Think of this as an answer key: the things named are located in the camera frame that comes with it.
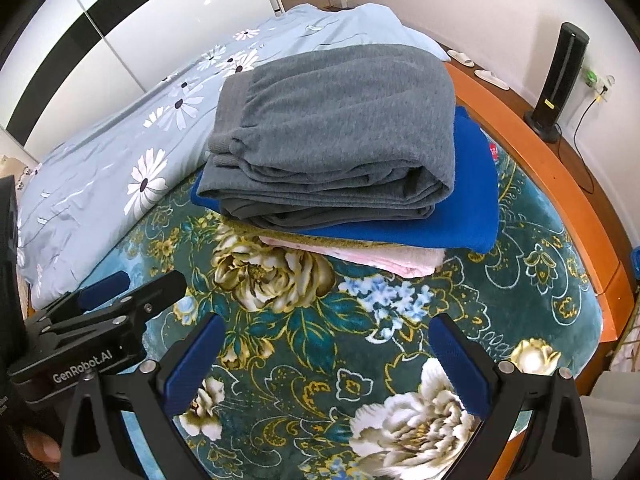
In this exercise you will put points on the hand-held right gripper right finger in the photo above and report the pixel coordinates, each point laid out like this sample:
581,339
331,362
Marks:
460,360

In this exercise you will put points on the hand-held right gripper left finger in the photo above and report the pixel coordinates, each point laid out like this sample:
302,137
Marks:
195,365

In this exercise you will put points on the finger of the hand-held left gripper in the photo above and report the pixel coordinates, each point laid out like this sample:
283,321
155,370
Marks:
107,285
160,287

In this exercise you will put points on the grey fleece pants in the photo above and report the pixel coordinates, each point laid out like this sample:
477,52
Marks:
330,130

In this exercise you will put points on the person's left hand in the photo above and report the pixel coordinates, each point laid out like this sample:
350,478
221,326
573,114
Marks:
45,449

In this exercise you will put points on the olive folded cloth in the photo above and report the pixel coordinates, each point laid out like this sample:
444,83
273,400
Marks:
250,230

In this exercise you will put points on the green floral blanket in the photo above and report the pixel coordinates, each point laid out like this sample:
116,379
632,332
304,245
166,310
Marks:
360,310

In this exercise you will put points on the light blue daisy duvet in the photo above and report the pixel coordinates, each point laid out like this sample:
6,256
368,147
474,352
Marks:
125,150

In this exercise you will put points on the pink folded garment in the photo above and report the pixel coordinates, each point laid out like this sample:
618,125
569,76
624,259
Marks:
370,255

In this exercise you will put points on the white container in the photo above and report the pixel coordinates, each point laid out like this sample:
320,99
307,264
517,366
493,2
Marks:
612,410

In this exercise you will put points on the blue folded garment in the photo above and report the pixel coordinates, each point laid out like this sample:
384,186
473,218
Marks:
470,195

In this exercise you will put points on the black and white wardrobe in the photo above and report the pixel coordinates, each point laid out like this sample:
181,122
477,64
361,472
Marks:
100,25

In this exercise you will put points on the white slipper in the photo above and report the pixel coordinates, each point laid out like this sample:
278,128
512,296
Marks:
462,57
492,79

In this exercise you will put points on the black tower appliance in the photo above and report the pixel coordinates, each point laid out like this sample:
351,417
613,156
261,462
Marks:
557,80

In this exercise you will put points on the wooden bed frame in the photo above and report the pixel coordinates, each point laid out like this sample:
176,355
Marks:
560,170

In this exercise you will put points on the white wall socket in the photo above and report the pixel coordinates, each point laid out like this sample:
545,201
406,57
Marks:
597,80

